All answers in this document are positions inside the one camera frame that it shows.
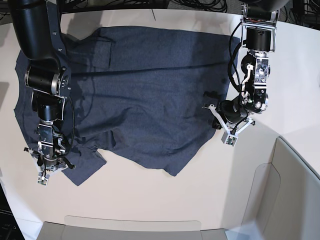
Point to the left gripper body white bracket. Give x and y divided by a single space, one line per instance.
231 128

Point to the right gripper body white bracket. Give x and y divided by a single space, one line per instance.
45 166

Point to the dark blue t-shirt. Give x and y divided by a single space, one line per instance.
140 92

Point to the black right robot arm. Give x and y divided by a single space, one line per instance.
38 31

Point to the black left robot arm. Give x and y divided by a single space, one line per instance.
248 69

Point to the grey front partition panel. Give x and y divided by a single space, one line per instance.
106 229

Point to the grey partition panel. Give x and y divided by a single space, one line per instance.
106 229
296 211

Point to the grey right side partition panel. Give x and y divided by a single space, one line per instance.
296 211

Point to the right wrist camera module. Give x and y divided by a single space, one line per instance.
43 180

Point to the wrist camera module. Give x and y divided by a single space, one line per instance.
43 180
229 139

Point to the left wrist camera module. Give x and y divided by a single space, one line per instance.
229 139

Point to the clear acrylic right panel bracket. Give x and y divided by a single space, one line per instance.
263 194

